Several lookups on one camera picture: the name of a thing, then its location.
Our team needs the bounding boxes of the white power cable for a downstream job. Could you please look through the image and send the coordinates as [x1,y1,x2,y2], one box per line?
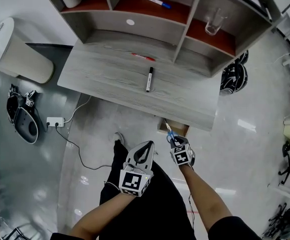
[63,95,92,124]

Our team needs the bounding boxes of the clear drinking glass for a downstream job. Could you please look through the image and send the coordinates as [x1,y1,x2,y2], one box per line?
[204,7,229,36]

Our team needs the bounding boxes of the wooden shelf unit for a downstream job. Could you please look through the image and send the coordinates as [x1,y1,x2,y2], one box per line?
[38,0,283,79]

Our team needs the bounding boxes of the person's left forearm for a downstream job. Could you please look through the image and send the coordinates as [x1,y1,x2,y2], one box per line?
[68,190,135,240]

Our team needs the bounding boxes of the blue-handled scissors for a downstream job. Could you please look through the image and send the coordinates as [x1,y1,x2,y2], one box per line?
[163,118,179,144]

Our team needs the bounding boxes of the blue-capped white marker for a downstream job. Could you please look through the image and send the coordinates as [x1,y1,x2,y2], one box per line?
[141,0,172,10]

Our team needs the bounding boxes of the red pen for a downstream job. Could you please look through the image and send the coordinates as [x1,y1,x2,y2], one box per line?
[131,52,156,62]

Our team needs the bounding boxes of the black power cable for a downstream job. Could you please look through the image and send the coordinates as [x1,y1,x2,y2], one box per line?
[54,125,116,171]

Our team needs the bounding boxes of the black marker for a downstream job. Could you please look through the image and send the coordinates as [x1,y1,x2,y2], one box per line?
[145,66,154,93]

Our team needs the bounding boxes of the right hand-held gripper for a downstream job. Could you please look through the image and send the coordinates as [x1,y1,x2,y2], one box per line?
[170,136,195,168]

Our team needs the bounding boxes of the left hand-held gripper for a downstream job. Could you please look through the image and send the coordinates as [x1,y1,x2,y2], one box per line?
[119,140,156,198]

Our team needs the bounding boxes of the white office desk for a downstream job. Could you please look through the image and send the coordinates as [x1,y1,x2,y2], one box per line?
[276,12,290,80]

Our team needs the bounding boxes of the person's right forearm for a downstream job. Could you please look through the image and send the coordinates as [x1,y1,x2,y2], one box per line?
[179,164,233,233]

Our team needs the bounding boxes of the white power strip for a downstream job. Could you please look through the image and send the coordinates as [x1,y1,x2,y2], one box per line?
[46,116,66,129]

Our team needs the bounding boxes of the person's black trousers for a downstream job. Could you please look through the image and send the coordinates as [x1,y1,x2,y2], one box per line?
[99,140,198,240]

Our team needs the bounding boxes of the white round pedestal table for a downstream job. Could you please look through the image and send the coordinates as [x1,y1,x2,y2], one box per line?
[0,16,54,85]

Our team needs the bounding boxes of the black and white helmet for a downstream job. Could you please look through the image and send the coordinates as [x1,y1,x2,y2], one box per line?
[236,49,250,65]
[219,60,249,96]

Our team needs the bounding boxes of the person's right shoe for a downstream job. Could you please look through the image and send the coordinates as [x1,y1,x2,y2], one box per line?
[188,146,196,167]

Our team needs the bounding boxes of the spare hand-held gripper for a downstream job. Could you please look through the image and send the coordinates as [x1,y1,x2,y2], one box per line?
[8,83,20,98]
[24,89,37,108]

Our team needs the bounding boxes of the person's black top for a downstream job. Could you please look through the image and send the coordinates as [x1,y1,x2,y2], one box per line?
[50,215,262,240]

